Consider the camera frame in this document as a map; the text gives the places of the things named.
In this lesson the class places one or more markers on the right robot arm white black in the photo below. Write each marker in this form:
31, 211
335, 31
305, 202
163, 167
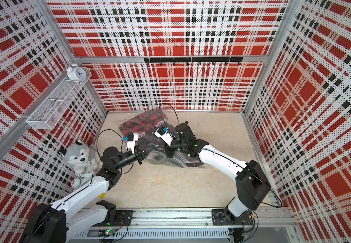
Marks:
252, 185

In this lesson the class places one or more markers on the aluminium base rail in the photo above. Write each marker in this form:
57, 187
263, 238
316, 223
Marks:
192, 223

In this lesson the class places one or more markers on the red black plaid shirt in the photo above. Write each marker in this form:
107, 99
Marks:
143, 123

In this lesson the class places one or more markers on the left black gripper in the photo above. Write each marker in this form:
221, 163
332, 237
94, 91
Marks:
139, 153

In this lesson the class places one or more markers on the white alarm clock on shelf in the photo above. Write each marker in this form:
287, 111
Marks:
76, 72

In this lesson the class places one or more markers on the grey white husky plush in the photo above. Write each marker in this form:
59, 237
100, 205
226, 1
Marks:
84, 160

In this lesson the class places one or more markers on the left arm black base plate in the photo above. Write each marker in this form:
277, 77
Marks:
119, 218

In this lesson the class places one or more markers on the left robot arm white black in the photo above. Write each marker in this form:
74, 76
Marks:
60, 221

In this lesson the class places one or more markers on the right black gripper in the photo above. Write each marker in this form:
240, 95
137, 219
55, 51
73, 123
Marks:
169, 152

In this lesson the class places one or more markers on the black wall hook rail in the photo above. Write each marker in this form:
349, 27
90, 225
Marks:
175, 60

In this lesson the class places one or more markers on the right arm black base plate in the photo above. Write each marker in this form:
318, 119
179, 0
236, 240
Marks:
222, 217

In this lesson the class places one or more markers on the clear plastic vacuum bag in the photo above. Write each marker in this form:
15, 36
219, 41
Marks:
167, 132

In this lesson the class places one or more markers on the white wire mesh shelf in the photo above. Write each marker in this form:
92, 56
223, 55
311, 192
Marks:
49, 112

